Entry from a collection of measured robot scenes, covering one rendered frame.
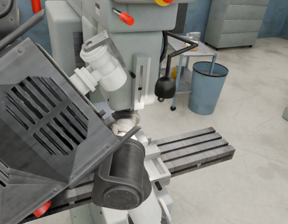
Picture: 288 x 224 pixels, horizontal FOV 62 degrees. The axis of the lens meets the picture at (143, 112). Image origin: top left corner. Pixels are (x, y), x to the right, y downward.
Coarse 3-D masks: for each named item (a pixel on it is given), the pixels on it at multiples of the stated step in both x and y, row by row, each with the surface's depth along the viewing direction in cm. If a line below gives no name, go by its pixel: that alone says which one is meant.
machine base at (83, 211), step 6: (84, 204) 184; (72, 210) 179; (78, 210) 179; (84, 210) 180; (72, 216) 175; (78, 216) 175; (84, 216) 175; (90, 216) 176; (72, 222) 172; (78, 222) 171; (84, 222) 172; (90, 222) 172
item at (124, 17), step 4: (112, 8) 68; (116, 12) 65; (120, 12) 63; (124, 12) 61; (120, 16) 61; (124, 16) 59; (128, 16) 58; (124, 20) 59; (128, 20) 58; (132, 20) 58; (128, 24) 58; (132, 24) 59
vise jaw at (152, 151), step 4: (148, 148) 119; (152, 148) 119; (156, 148) 119; (148, 152) 116; (152, 152) 116; (156, 152) 117; (160, 152) 118; (148, 156) 116; (152, 156) 117; (156, 156) 118; (144, 160) 116
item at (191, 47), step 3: (192, 45) 83; (195, 45) 84; (183, 48) 79; (186, 48) 80; (189, 48) 81; (192, 48) 83; (177, 51) 76; (180, 51) 77; (183, 51) 79; (186, 51) 81; (171, 54) 75; (174, 54) 75; (177, 54) 76
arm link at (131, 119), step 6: (114, 114) 101; (120, 114) 101; (126, 114) 101; (132, 114) 101; (138, 114) 103; (120, 120) 94; (126, 120) 94; (132, 120) 98; (138, 120) 102; (132, 126) 94
